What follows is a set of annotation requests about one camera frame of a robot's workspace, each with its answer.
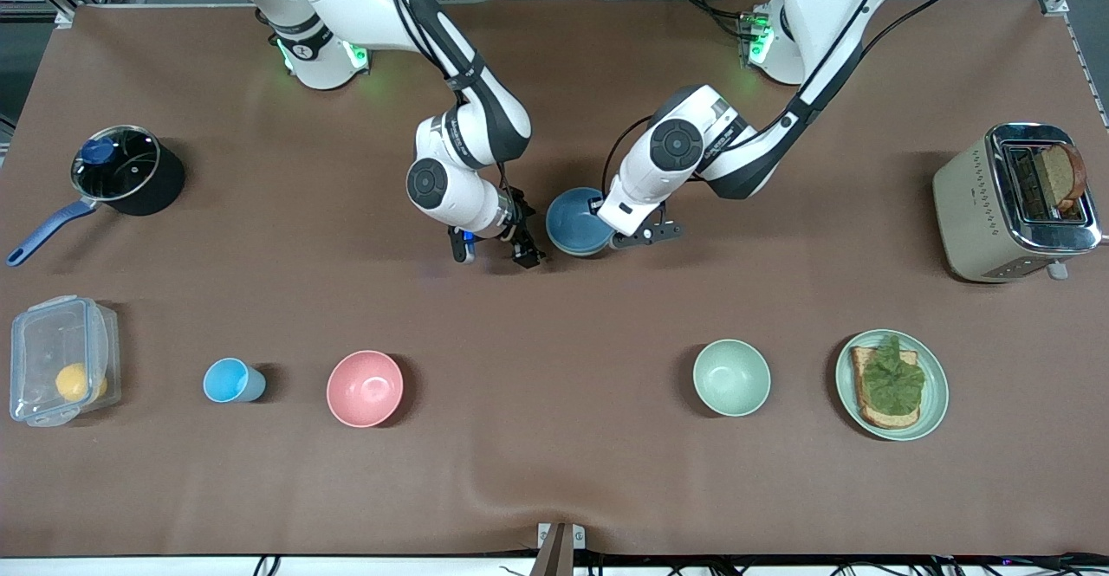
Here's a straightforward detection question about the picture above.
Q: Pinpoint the blue bowl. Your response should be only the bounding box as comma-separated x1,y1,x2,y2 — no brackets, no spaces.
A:
546,188,614,255

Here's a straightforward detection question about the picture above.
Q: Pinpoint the pink bowl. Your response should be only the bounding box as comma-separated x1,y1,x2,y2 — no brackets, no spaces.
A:
327,350,405,429

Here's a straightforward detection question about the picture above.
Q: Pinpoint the brown table cover mat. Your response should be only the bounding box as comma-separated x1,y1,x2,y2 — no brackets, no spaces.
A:
0,0,1109,557

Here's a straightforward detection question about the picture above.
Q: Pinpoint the blue plastic cup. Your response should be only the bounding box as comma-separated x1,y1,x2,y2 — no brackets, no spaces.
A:
203,358,267,404

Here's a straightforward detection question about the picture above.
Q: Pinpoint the bread slice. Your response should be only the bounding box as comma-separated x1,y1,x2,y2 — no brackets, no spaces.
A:
850,346,921,430

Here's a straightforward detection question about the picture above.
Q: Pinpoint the green lettuce leaf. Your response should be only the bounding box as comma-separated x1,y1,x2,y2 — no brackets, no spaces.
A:
859,335,926,416

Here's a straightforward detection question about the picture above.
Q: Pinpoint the silver beige toaster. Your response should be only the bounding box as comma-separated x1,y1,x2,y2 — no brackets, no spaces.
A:
933,123,1106,284

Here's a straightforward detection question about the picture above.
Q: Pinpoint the pale green plate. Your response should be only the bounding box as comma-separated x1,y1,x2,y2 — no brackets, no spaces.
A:
835,329,950,442

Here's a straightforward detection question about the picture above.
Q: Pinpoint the glass lid with blue knob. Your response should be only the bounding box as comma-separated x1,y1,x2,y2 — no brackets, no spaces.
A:
71,126,162,203

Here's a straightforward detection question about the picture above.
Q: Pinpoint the yellow lemon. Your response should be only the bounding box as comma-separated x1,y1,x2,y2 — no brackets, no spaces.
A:
55,362,108,404

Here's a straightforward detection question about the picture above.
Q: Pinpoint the brown toast slice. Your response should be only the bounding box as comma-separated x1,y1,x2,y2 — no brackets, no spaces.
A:
1035,143,1087,213

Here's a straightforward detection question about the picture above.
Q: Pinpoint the clear plastic lidded container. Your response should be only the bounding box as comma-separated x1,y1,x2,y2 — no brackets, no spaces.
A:
10,295,122,428

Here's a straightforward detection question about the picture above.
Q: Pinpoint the metal table clamp bracket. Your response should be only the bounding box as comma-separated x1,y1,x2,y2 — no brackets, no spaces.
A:
530,522,586,576

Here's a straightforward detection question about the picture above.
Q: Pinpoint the black saucepan with blue handle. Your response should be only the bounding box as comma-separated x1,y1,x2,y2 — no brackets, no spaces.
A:
7,125,186,268

